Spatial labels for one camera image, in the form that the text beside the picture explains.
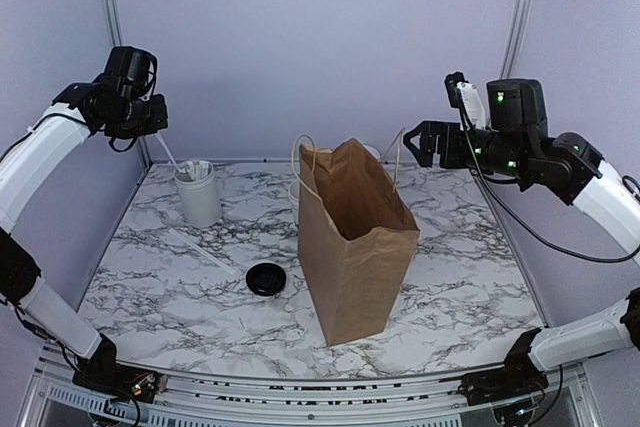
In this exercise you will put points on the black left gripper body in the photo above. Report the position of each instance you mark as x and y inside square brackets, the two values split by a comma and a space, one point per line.
[135, 119]

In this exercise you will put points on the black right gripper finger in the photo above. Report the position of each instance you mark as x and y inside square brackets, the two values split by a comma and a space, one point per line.
[426, 131]
[423, 153]

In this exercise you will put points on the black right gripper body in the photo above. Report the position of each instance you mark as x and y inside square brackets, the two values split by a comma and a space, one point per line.
[505, 154]

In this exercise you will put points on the white straw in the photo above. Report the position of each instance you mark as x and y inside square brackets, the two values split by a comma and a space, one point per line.
[167, 150]
[202, 252]

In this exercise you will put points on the brown paper takeout bag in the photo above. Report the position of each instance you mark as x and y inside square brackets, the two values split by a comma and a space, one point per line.
[356, 237]

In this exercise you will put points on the stack of white paper cups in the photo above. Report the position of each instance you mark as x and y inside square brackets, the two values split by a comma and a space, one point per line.
[293, 193]

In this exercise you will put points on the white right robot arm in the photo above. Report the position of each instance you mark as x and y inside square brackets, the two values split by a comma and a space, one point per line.
[580, 177]

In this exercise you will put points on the orange white ceramic bowl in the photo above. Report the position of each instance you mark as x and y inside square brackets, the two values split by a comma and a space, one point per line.
[373, 151]

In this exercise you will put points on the white container with sachets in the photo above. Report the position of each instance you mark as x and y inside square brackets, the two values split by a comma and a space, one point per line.
[198, 192]

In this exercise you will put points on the white wrapped straw on table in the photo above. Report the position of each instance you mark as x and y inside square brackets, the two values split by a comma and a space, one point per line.
[202, 252]

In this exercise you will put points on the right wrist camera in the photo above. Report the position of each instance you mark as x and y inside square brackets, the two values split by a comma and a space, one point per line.
[465, 97]

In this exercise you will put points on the left aluminium frame post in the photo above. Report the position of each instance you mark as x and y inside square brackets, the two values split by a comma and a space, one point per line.
[126, 74]

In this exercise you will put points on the aluminium frame post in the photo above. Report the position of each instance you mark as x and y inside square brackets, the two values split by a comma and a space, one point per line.
[515, 39]
[126, 74]

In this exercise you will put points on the right aluminium frame post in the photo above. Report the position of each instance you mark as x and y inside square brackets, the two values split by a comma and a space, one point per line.
[515, 39]

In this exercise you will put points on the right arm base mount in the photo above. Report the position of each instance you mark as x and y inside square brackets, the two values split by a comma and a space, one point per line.
[505, 384]

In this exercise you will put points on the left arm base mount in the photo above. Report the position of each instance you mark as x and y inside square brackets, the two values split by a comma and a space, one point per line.
[117, 379]

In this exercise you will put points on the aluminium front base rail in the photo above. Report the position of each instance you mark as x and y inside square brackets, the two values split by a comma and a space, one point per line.
[157, 397]

